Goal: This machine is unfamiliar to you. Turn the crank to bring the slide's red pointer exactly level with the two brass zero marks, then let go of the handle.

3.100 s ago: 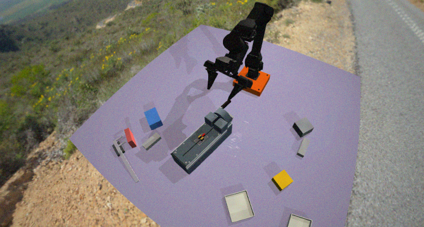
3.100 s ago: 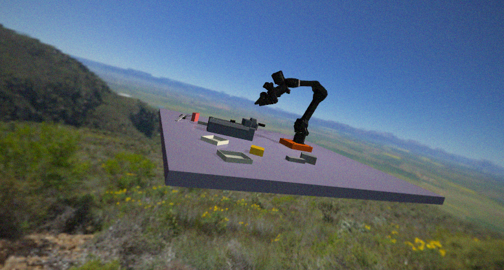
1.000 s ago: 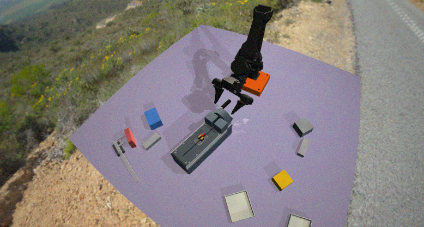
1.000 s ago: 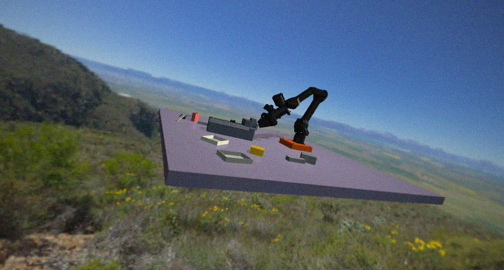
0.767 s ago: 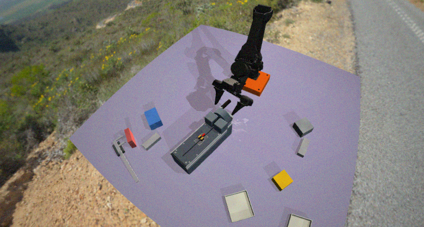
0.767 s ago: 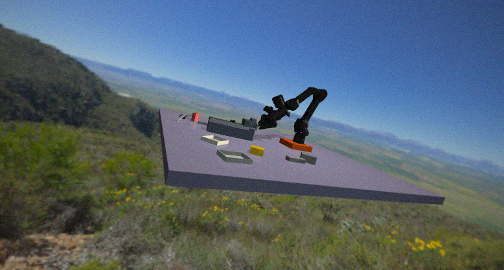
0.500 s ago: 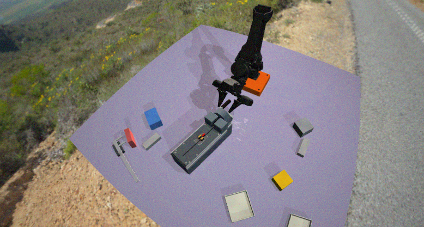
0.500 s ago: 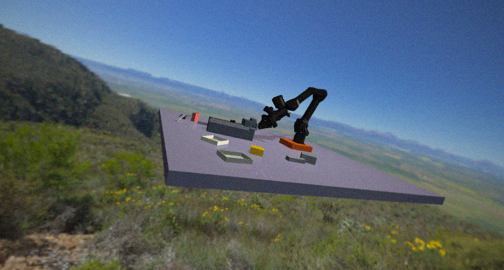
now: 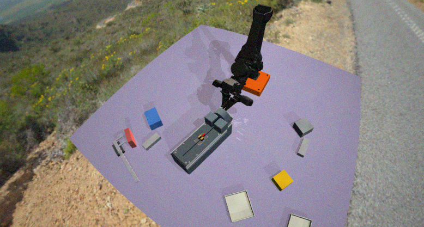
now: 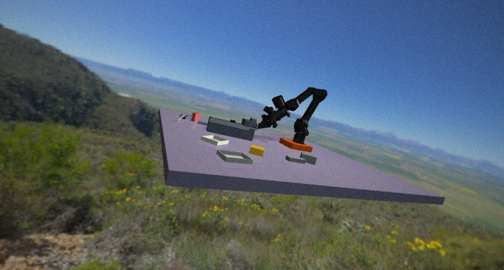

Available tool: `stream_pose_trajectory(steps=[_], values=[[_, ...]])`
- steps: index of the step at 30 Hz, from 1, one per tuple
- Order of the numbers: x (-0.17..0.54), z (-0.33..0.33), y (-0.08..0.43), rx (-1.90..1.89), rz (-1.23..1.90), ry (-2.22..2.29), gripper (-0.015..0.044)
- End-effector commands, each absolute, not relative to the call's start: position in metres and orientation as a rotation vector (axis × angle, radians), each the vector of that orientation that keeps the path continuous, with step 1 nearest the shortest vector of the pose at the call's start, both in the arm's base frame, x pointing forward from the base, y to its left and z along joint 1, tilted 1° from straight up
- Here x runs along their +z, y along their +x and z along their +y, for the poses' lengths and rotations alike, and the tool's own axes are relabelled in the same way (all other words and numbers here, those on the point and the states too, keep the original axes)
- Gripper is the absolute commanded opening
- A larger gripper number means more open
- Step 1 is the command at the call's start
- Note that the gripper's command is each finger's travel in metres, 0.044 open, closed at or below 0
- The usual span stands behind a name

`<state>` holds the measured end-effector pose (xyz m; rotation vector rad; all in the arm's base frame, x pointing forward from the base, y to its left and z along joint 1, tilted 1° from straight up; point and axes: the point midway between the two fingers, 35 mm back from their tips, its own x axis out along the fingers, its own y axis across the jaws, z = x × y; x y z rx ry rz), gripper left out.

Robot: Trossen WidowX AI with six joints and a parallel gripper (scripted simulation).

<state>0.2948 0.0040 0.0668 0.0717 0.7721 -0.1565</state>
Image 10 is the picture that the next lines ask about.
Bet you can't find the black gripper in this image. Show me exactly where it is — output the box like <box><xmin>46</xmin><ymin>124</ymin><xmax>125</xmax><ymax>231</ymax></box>
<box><xmin>257</xmin><ymin>111</ymin><xmax>281</xmax><ymax>129</ymax></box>

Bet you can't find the yellow square block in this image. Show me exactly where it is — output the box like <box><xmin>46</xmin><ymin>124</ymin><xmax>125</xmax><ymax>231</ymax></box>
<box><xmin>249</xmin><ymin>145</ymin><xmax>264</xmax><ymax>157</ymax></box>

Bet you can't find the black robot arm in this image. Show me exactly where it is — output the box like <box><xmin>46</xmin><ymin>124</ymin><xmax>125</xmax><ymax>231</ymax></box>
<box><xmin>263</xmin><ymin>87</ymin><xmax>327</xmax><ymax>144</ymax></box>

